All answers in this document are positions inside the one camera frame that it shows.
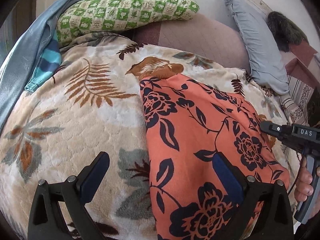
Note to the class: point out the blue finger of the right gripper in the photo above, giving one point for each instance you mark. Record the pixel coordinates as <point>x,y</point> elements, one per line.
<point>272,129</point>

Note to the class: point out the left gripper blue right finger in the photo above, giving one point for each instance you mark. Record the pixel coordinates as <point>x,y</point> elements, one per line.
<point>275,219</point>

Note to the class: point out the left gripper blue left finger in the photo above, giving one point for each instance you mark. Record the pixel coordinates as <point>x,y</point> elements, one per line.
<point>46,220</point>

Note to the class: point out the orange floral blouse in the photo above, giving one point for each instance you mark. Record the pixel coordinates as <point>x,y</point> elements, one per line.
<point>193,195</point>

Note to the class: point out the person right hand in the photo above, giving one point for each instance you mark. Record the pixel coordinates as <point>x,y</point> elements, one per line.
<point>304,189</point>

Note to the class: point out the striped floral bedding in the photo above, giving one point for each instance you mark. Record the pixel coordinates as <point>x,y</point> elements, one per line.
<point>294,103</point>

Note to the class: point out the grey-blue pillow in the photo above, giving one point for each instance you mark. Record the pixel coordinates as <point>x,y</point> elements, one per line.
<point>267,68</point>

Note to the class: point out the pink quilted mattress cover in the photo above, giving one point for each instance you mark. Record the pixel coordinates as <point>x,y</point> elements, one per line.
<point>200,35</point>

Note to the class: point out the dark furry garment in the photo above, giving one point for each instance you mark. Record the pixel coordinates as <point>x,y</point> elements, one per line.
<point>284,31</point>

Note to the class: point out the cream leaf-pattern blanket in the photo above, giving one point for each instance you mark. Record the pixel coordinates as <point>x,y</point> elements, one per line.
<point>93,104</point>

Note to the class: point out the light blue sweater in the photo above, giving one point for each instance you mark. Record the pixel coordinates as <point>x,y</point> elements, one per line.
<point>21,61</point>

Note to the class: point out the teal striped garment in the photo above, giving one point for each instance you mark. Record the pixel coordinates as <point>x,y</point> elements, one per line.
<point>47,65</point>

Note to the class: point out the green checkered pillow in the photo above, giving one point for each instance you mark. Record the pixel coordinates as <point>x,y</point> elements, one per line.
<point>90,16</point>

